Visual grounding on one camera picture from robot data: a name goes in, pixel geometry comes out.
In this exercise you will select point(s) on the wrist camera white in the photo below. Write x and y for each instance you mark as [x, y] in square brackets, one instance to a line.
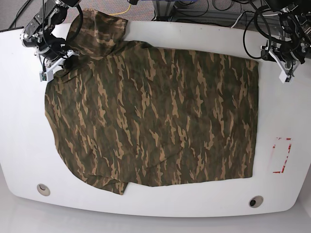
[46, 76]
[285, 78]

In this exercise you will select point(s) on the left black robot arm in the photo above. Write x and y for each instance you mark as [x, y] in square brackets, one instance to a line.
[295, 20]

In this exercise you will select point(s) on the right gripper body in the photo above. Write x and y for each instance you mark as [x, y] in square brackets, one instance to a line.
[56, 60]

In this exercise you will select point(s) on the table cable grommet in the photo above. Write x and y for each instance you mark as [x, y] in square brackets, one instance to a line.
[256, 201]
[43, 190]

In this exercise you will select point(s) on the left table cable grommet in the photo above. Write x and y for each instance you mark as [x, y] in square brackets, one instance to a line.
[43, 190]

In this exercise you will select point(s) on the red tape rectangle marking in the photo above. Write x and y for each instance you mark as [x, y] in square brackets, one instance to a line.
[280, 154]

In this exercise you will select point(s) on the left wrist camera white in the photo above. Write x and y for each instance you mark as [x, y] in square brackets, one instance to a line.
[285, 78]

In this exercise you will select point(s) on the camouflage t-shirt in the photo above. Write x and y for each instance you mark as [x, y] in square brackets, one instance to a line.
[129, 112]

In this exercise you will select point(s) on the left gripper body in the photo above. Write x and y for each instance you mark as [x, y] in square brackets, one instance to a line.
[287, 63]

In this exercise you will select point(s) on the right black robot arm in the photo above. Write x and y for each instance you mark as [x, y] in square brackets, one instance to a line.
[38, 33]

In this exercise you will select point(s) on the right table cable grommet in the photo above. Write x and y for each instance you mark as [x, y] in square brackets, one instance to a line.
[256, 201]

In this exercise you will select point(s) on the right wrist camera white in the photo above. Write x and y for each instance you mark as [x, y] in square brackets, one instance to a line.
[46, 76]

